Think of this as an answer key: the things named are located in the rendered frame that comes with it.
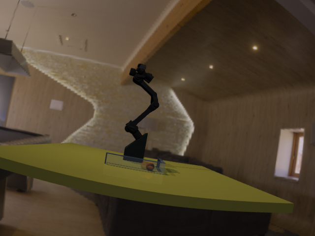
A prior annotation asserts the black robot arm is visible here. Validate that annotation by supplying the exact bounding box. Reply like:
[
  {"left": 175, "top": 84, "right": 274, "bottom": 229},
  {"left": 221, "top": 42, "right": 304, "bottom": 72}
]
[{"left": 125, "top": 64, "right": 159, "bottom": 141}]

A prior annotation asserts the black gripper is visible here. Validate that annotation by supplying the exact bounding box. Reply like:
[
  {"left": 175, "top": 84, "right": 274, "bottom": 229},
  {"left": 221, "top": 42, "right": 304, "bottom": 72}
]
[{"left": 129, "top": 68, "right": 138, "bottom": 76}]

